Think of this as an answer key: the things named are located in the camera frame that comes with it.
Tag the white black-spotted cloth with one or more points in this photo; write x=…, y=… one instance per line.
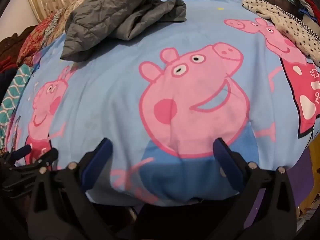
x=287, y=27

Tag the purple mat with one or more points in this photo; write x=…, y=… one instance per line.
x=300, y=175

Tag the pile of colourful clothes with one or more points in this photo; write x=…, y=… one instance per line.
x=308, y=5

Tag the blue pig printed blanket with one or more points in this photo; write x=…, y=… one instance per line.
x=112, y=100

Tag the teal patterned quilt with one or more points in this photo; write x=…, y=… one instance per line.
x=15, y=87

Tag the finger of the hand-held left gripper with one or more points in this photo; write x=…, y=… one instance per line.
x=23, y=151
x=48, y=155

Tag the red floral patterned cloth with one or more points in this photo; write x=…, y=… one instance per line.
x=37, y=35

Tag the dark brown cloth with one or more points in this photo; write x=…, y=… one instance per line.
x=12, y=45

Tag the grey puffer jacket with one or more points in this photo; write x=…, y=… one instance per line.
x=112, y=12

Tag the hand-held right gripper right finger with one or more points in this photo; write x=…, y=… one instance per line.
x=226, y=162

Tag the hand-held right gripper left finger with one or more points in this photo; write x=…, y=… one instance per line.
x=98, y=160

